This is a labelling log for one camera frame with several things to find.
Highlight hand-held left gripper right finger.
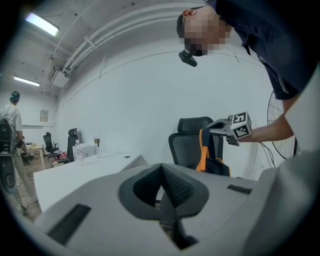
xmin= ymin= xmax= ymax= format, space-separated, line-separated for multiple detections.
xmin=161 ymin=163 xmax=258 ymax=256

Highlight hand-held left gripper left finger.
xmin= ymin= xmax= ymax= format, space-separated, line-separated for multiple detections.
xmin=33 ymin=163 xmax=181 ymax=256

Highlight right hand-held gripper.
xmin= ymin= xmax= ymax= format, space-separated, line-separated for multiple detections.
xmin=206 ymin=111 xmax=252 ymax=147

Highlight navy backpack with orange trim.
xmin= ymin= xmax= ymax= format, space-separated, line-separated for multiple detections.
xmin=195 ymin=128 xmax=231 ymax=178

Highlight person's right forearm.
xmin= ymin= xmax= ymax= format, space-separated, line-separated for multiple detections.
xmin=238 ymin=112 xmax=295 ymax=144

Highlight black mesh office chair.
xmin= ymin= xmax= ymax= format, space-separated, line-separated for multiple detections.
xmin=168 ymin=116 xmax=225 ymax=176

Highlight white table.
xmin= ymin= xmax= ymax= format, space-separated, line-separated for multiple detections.
xmin=33 ymin=152 xmax=150 ymax=214

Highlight clear plastic water bottle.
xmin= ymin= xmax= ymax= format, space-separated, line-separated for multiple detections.
xmin=72 ymin=139 xmax=85 ymax=167

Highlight glass tumbler with dark lid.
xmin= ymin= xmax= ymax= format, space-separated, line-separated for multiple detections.
xmin=93 ymin=136 xmax=102 ymax=159

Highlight person's head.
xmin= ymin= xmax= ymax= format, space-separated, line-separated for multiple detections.
xmin=176 ymin=5 xmax=235 ymax=58

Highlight light wooden desk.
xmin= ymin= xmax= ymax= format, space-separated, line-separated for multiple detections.
xmin=24 ymin=146 xmax=46 ymax=169

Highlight person's navy jacket torso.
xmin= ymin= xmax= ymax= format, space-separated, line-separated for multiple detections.
xmin=214 ymin=0 xmax=320 ymax=101

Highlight grey shell equipment pack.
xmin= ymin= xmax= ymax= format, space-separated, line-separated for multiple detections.
xmin=0 ymin=117 xmax=19 ymax=196

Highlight white ceiling air unit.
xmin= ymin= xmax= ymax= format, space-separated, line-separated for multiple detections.
xmin=48 ymin=65 xmax=71 ymax=89

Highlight white ceiling conduit pipes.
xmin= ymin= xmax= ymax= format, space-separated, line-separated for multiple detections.
xmin=56 ymin=0 xmax=209 ymax=74

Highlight long ceiling light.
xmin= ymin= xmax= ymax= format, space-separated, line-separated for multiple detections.
xmin=24 ymin=12 xmax=60 ymax=37
xmin=13 ymin=75 xmax=41 ymax=88

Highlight black head-worn camera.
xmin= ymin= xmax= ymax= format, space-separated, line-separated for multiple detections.
xmin=178 ymin=49 xmax=199 ymax=68

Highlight black pedestal fan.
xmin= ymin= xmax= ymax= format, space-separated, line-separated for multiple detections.
xmin=259 ymin=89 xmax=299 ymax=161

